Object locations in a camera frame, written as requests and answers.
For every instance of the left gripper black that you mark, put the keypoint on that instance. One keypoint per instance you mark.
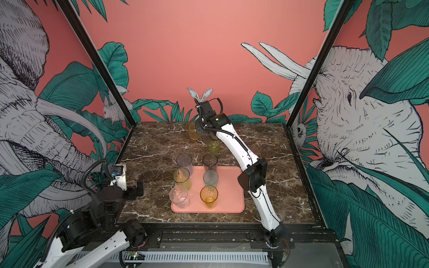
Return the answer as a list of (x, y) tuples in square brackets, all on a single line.
[(133, 194)]

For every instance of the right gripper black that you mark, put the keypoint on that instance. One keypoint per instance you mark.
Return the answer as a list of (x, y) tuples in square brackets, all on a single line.
[(199, 127)]

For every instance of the short yellow tumbler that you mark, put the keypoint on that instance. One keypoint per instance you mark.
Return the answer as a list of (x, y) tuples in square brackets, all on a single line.
[(192, 131)]

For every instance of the short green tumbler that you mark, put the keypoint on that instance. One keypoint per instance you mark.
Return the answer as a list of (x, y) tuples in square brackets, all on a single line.
[(213, 145)]

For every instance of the tall dark grey tumbler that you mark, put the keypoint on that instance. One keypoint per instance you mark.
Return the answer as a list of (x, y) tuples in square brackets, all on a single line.
[(210, 162)]

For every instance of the tall blue-grey clear tumbler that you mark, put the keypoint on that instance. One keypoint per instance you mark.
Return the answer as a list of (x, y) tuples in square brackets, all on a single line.
[(185, 161)]

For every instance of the teal frosted tumbler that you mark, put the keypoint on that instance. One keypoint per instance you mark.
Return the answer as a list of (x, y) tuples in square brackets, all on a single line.
[(211, 178)]

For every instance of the tall light green tumbler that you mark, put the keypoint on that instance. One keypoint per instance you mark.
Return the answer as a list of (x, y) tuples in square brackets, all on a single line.
[(181, 177)]

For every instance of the tall yellow tumbler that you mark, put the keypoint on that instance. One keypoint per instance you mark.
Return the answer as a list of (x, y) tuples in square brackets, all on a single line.
[(209, 195)]

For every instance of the pink plastic tray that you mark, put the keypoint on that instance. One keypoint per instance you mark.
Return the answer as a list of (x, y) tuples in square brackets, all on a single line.
[(231, 195)]

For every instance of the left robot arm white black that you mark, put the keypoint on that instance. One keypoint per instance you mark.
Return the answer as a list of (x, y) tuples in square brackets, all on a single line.
[(82, 226)]

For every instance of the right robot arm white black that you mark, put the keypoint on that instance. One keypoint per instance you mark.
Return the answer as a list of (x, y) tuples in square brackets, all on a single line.
[(254, 169)]

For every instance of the white perforated strip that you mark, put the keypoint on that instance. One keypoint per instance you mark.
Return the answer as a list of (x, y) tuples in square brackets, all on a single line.
[(179, 257)]

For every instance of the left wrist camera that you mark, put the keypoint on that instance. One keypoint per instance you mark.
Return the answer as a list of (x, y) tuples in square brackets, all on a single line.
[(118, 172)]

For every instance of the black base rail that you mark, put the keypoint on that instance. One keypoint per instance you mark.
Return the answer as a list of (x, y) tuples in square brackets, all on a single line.
[(236, 232)]

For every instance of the right black frame post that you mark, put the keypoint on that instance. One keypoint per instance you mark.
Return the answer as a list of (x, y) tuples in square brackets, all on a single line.
[(333, 32)]

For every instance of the black frame post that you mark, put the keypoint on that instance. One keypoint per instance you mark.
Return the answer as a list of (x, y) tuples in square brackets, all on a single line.
[(71, 15), (333, 32)]

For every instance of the left black frame post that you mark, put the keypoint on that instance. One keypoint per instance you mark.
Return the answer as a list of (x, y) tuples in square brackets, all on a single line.
[(71, 15)]

